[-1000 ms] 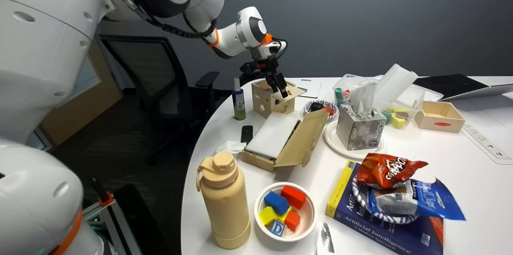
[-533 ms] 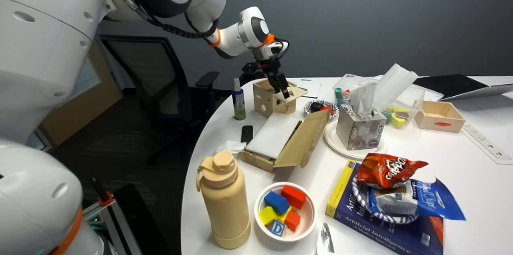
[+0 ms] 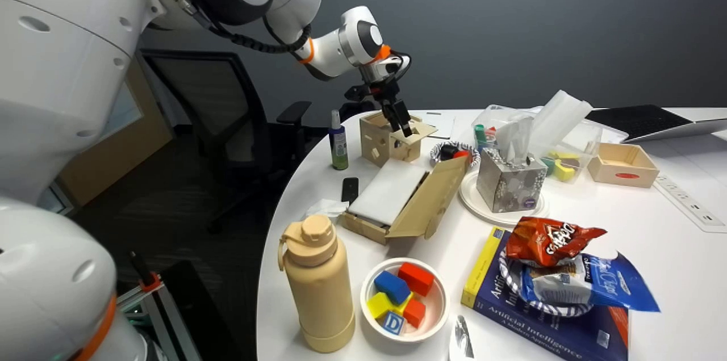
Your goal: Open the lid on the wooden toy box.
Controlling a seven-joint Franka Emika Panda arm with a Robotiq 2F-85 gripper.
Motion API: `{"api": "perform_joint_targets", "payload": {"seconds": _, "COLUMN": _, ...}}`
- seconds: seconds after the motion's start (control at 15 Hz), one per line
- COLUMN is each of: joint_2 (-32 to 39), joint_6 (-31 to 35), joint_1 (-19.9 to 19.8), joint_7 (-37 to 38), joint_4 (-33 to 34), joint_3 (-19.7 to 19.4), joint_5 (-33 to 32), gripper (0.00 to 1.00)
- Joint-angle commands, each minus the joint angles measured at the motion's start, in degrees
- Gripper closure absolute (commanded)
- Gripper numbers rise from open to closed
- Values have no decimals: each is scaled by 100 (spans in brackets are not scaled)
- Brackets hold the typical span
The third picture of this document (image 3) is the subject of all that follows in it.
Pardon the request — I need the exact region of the wooden tray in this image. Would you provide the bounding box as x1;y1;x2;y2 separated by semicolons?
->
587;142;661;189

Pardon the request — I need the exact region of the small red block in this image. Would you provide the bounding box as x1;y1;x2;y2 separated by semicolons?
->
402;297;427;329

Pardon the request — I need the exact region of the striped paper plate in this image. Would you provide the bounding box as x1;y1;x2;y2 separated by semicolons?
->
498;247;595;317

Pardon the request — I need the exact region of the black office chair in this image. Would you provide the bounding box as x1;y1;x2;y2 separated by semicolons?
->
141;49;314;234

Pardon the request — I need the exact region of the tan water bottle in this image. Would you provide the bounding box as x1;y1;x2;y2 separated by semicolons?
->
277;213;357;354

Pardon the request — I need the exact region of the wooden toy box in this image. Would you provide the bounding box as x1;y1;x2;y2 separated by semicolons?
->
359;111;438;168

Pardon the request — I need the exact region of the blue chips bag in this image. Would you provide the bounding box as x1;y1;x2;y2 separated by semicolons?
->
521;251;661;313

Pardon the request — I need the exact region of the yellow toy shape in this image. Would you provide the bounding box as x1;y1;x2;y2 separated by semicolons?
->
553;159;576;183

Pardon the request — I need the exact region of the white bowl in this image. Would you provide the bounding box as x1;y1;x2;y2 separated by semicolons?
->
360;257;451;343

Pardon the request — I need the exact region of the grey patterned tissue box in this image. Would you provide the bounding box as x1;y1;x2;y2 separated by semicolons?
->
475;116;548;213

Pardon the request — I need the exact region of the open wooden case white foam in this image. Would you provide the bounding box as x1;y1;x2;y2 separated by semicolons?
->
339;155;470;246

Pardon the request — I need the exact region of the orange chips bag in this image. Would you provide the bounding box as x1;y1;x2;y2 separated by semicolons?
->
505;216;608;268

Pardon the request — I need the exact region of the laptop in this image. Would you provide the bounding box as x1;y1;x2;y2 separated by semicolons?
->
584;103;727;144

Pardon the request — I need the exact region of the white power strip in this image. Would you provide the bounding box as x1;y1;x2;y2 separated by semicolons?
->
653;174;727;233

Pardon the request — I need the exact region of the clear plastic container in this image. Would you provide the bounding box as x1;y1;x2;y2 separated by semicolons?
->
471;104;603;184

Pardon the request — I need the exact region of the silver wrapper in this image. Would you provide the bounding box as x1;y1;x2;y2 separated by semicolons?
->
448;315;475;361

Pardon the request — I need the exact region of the green spray bottle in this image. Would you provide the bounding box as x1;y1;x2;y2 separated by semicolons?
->
328;110;349;171

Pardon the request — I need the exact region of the blue letter block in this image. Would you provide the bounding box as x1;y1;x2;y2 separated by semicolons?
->
381;310;407;337

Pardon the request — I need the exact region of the yellow block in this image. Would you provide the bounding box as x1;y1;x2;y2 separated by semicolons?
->
366;291;399;320

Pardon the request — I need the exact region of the small patterned paper plate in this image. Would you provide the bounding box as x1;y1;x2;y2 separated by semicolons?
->
429;141;481;169

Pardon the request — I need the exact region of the large red block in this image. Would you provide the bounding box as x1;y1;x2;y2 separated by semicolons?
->
398;262;436;297

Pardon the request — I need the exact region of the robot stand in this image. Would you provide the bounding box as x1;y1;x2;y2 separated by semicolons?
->
115;251;231;361

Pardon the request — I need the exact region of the wooden toy box lid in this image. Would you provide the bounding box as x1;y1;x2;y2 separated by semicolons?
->
391;118;438;147

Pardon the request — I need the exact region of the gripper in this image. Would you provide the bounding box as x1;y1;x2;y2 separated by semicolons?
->
363;78;413;138

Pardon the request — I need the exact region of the blue and yellow book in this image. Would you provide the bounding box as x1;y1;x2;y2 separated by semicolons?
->
461;226;630;361

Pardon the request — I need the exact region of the white plate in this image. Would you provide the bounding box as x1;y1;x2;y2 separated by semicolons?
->
458;170;550;227

